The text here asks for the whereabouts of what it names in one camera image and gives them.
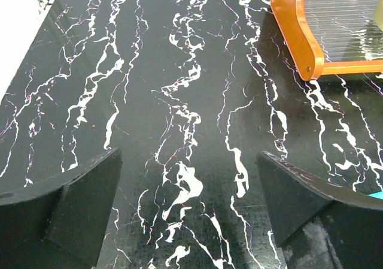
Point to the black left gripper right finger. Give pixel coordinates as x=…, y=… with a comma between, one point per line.
x=319, y=224

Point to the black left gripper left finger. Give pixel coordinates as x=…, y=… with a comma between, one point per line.
x=60, y=222

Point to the orange wooden shelf rack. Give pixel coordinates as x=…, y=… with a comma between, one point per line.
x=329, y=37

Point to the pale yellow mug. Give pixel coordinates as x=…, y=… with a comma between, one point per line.
x=378, y=15

